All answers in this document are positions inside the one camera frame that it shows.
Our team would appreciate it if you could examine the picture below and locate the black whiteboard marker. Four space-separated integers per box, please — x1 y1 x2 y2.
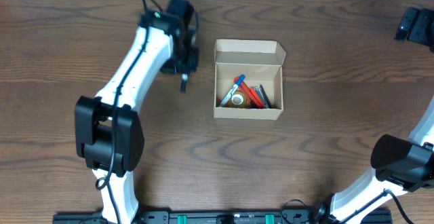
180 74 188 92

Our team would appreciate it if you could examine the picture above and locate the blue whiteboard marker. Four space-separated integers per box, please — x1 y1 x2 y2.
219 74 245 107

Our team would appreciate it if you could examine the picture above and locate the cardboard box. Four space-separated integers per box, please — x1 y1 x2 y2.
214 39 286 120

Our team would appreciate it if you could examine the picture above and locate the yellow tape roll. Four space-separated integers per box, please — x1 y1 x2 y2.
226 91 250 109

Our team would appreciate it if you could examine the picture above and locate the orange utility knife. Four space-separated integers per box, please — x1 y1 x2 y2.
239 81 259 109

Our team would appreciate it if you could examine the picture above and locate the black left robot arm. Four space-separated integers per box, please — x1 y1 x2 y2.
75 10 199 223

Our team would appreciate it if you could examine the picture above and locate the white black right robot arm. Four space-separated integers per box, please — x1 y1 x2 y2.
313 105 433 224

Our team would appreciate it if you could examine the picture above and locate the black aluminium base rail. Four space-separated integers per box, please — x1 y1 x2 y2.
52 208 393 224

